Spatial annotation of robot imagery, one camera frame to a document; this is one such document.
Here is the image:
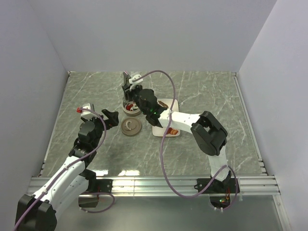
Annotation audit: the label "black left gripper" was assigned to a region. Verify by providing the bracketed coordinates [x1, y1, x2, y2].
[81, 109, 118, 148]

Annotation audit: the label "red cooked shrimp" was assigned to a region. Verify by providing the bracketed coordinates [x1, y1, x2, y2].
[125, 102, 134, 111]

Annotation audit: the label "steel serving tongs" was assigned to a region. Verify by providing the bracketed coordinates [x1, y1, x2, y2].
[123, 71, 131, 86]

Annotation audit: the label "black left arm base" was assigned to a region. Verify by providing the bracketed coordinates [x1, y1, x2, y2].
[78, 169, 113, 209]

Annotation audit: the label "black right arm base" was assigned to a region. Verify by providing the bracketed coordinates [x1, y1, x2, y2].
[203, 178, 240, 211]

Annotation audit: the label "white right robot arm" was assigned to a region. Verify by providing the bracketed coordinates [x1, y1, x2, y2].
[122, 84, 231, 193]

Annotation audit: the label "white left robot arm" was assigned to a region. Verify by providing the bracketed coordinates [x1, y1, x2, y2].
[13, 106, 119, 231]

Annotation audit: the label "round steel lunch box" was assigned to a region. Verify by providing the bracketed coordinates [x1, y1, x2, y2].
[122, 102, 141, 116]

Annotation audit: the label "brown round lunch box lid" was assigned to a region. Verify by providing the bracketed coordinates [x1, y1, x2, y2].
[120, 117, 142, 137]

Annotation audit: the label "grey raw shrimp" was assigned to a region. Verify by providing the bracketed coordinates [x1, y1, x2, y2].
[158, 101, 168, 108]

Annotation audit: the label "white rectangular plate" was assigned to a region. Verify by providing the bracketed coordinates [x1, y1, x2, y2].
[152, 98, 181, 138]

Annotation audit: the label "glazed red meat strip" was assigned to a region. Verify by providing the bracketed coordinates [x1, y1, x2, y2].
[167, 128, 179, 135]

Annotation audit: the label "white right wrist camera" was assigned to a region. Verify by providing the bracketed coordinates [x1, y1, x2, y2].
[128, 72, 143, 85]

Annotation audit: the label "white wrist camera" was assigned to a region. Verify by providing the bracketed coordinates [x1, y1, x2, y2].
[77, 103, 96, 120]
[128, 72, 143, 85]

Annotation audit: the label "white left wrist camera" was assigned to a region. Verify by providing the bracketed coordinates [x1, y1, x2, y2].
[77, 103, 96, 120]

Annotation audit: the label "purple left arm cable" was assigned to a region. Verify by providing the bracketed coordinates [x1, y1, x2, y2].
[13, 108, 116, 231]

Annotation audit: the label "aluminium front frame rail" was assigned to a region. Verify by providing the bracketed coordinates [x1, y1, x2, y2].
[27, 176, 280, 199]

